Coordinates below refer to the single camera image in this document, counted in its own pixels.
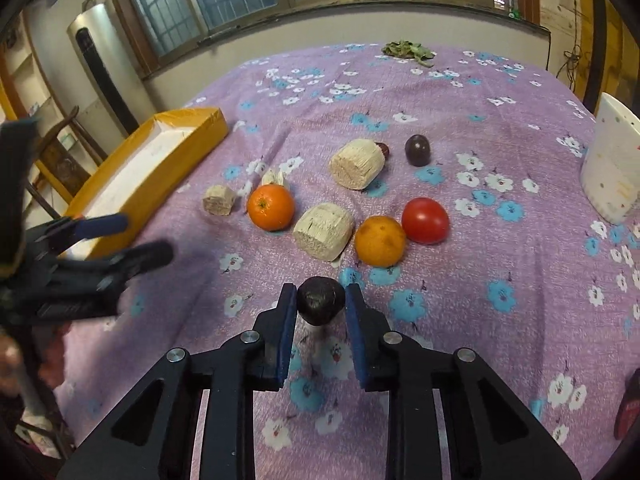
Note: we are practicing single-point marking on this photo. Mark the dark purple passion fruit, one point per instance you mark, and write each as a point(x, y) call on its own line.
point(320, 301)
point(417, 151)

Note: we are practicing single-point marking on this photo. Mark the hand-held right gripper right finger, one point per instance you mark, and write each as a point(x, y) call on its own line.
point(357, 340)

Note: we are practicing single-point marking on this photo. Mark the red tomato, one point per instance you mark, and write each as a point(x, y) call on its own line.
point(425, 221)

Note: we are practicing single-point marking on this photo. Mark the yellow wooden door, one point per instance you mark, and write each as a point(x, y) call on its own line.
point(587, 35)

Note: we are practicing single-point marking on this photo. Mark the wooden chair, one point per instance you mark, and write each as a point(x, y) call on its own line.
point(62, 150)

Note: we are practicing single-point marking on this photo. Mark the yellow taped foam tray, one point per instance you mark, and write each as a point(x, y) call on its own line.
point(150, 160)

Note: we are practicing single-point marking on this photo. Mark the person's left hand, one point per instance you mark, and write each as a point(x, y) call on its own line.
point(50, 360)

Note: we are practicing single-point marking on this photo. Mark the red and black object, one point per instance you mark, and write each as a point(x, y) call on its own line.
point(629, 405)

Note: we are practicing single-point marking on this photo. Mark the bright orange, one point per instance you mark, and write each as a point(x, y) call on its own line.
point(270, 208)

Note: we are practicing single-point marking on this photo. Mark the small beige block top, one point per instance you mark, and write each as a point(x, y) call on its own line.
point(218, 201)

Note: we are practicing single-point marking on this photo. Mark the pile of green leaves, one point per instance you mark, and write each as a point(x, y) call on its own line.
point(406, 51)

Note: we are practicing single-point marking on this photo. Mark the yellow wooden shelf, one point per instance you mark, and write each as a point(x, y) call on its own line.
point(20, 75)

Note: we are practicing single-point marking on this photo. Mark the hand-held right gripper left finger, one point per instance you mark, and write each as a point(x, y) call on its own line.
point(286, 340)

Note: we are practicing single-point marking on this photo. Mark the purple floral bedsheet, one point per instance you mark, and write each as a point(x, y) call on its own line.
point(500, 285)

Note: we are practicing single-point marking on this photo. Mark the red date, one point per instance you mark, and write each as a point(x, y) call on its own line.
point(384, 150)

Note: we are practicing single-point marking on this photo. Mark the dull orange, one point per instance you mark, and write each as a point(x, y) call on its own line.
point(380, 241)

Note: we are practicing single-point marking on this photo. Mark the silver standing air conditioner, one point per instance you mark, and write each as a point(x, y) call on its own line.
point(102, 65)

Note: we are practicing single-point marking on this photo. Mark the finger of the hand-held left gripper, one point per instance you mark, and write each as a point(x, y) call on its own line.
point(102, 224)
point(145, 256)

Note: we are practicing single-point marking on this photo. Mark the white dotted cup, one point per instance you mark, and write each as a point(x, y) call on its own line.
point(612, 165)

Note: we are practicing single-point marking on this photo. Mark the green bottle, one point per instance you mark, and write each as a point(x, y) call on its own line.
point(513, 2)

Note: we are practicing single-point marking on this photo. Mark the large beige wooden block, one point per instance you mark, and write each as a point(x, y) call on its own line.
point(356, 165)

